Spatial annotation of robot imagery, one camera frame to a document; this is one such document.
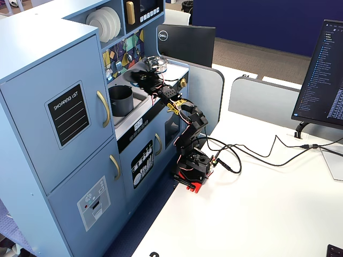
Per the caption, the shiny steel pot with lid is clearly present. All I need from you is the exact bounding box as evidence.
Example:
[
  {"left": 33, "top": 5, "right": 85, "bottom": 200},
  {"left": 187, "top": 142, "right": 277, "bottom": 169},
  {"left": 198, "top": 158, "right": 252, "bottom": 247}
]
[{"left": 143, "top": 55, "right": 169, "bottom": 74}]

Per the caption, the black toy microwave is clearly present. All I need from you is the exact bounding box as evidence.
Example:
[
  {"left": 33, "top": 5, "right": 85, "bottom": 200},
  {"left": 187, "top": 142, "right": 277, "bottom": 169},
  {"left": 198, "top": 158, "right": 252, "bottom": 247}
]
[{"left": 123, "top": 0, "right": 165, "bottom": 34}]

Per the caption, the red robot base clamp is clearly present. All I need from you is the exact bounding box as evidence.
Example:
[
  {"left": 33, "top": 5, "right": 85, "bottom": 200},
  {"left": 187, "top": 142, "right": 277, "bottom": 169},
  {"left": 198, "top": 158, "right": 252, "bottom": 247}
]
[{"left": 172, "top": 171, "right": 214, "bottom": 194}]

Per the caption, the blue upper fridge door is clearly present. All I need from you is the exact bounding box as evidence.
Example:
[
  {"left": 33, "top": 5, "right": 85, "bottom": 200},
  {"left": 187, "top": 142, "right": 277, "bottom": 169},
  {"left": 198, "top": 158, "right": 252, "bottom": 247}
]
[{"left": 0, "top": 34, "right": 117, "bottom": 196}]

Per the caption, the blue dishwasher door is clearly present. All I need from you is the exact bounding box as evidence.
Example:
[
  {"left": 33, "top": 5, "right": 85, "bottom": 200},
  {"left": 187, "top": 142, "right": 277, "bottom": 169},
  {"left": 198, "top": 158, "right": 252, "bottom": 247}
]
[{"left": 119, "top": 130, "right": 163, "bottom": 215}]

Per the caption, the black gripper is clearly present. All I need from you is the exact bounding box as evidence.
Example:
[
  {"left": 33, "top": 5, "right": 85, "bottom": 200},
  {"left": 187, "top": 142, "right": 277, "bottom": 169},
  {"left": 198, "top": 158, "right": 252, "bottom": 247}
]
[{"left": 137, "top": 72, "right": 180, "bottom": 102}]

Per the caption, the low gray desk divider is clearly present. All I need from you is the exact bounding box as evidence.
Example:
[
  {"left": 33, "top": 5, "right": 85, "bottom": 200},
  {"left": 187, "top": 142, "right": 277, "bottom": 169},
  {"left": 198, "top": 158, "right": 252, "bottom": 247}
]
[{"left": 227, "top": 75, "right": 343, "bottom": 143}]

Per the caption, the black Dell monitor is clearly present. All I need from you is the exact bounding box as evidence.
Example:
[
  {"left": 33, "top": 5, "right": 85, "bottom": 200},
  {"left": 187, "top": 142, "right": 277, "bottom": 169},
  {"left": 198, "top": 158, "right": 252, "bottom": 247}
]
[{"left": 155, "top": 24, "right": 217, "bottom": 69}]

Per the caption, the gold dishwasher door handle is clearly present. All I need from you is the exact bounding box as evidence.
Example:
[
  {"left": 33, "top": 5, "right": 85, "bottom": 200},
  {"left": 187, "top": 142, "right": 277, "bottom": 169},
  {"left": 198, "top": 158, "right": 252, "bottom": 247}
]
[{"left": 154, "top": 132, "right": 163, "bottom": 157}]

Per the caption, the tall gray desk divider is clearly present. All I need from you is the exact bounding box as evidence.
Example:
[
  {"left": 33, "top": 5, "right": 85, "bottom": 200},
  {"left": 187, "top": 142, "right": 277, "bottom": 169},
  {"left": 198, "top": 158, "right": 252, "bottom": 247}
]
[{"left": 160, "top": 55, "right": 226, "bottom": 135}]

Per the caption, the hanging metal toy strainer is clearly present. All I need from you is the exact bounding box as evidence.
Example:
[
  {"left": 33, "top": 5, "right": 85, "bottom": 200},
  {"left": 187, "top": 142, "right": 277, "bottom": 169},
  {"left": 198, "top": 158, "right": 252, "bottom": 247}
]
[{"left": 105, "top": 50, "right": 113, "bottom": 81}]

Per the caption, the black shopping list board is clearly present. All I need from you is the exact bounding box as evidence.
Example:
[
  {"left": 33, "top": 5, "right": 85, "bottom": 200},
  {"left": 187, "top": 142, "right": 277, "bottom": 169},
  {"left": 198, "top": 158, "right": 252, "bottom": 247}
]
[{"left": 44, "top": 80, "right": 91, "bottom": 150}]

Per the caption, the dark gray toy pot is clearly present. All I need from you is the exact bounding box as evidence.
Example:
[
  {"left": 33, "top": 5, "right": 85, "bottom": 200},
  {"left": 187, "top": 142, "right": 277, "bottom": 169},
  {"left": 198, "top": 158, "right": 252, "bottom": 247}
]
[{"left": 108, "top": 85, "right": 135, "bottom": 117}]

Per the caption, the switched-on computer monitor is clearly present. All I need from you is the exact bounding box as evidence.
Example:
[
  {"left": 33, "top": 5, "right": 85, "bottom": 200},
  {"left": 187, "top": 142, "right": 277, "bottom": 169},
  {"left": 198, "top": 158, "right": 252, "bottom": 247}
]
[{"left": 290, "top": 19, "right": 343, "bottom": 129}]

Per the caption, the silver monitor stand base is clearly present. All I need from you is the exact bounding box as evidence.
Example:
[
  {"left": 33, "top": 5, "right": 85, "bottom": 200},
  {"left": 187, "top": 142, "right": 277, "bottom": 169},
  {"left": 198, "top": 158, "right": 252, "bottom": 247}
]
[{"left": 319, "top": 146, "right": 343, "bottom": 182}]

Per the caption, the long black cable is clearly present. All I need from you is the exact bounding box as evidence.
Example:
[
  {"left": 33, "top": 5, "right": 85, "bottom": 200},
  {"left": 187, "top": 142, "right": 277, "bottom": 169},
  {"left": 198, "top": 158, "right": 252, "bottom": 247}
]
[{"left": 199, "top": 134, "right": 343, "bottom": 175}]

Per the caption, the thin black cable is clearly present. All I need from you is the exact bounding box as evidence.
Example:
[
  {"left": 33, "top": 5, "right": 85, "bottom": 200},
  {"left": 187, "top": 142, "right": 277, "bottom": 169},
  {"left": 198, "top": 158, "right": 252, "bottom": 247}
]
[{"left": 274, "top": 134, "right": 305, "bottom": 149}]

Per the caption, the hanging metal toy ladle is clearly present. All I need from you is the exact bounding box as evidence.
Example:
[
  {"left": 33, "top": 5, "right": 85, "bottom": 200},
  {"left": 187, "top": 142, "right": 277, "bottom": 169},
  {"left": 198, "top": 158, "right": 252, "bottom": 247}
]
[{"left": 124, "top": 39, "right": 133, "bottom": 62}]

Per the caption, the short gold freezer handle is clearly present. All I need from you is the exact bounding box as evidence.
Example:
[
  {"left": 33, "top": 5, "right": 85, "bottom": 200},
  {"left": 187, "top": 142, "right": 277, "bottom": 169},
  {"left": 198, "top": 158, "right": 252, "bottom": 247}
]
[{"left": 109, "top": 154, "right": 122, "bottom": 182}]

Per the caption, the blue lower freezer door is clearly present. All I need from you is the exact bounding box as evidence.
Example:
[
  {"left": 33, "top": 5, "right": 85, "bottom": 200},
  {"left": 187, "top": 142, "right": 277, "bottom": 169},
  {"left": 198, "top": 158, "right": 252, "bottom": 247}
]
[{"left": 47, "top": 138, "right": 128, "bottom": 257}]

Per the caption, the black keyboard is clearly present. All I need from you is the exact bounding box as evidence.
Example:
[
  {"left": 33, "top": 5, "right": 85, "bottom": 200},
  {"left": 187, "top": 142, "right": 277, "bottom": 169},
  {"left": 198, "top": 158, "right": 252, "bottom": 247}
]
[{"left": 326, "top": 244, "right": 343, "bottom": 257}]

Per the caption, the blue wooden toy kitchen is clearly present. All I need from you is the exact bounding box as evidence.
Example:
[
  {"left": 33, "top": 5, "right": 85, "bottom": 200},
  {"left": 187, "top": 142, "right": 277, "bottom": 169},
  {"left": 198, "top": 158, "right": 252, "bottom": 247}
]
[{"left": 0, "top": 0, "right": 190, "bottom": 257}]

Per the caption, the long gold fridge handle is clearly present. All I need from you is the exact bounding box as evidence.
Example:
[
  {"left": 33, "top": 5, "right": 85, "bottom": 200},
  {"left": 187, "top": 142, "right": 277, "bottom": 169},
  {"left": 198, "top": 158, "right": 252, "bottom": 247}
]
[{"left": 96, "top": 90, "right": 111, "bottom": 129}]

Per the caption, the gray toy sink basin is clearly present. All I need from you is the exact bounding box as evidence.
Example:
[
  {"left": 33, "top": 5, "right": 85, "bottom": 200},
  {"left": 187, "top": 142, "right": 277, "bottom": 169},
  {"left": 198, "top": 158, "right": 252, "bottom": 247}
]
[{"left": 108, "top": 92, "right": 150, "bottom": 126}]

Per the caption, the hanging metal toy spatula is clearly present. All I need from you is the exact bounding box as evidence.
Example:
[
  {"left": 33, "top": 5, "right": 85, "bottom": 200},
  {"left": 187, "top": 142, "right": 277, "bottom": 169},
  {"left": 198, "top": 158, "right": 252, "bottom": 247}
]
[{"left": 115, "top": 44, "right": 123, "bottom": 72}]

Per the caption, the white chair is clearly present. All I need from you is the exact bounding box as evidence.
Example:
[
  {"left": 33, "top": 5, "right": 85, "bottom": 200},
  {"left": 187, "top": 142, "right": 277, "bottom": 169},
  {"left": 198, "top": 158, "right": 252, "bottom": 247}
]
[{"left": 163, "top": 8, "right": 192, "bottom": 26}]

